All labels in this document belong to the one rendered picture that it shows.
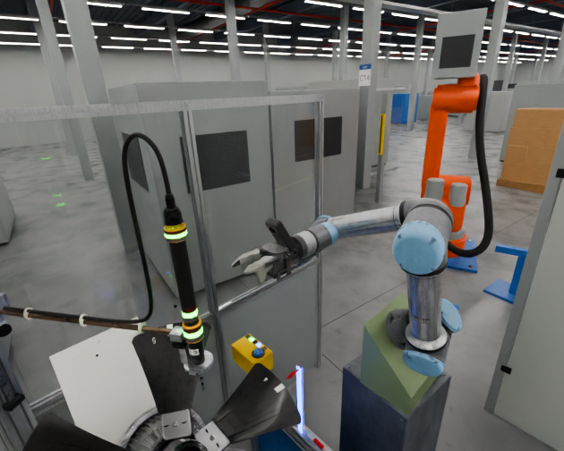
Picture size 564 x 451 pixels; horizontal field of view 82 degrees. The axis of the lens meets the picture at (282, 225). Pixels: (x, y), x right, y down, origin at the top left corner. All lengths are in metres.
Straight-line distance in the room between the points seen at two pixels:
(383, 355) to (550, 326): 1.31
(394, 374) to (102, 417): 0.94
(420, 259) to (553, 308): 1.56
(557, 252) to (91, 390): 2.15
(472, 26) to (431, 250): 3.64
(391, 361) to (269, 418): 0.47
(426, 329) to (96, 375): 1.00
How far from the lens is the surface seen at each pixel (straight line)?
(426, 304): 0.97
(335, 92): 4.97
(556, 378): 2.57
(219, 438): 1.08
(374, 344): 1.27
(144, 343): 1.07
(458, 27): 4.30
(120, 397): 1.24
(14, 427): 1.52
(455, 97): 4.36
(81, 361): 1.24
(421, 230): 0.82
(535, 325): 2.41
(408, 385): 1.32
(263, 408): 1.11
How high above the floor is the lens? 2.06
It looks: 22 degrees down
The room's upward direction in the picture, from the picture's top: 2 degrees counter-clockwise
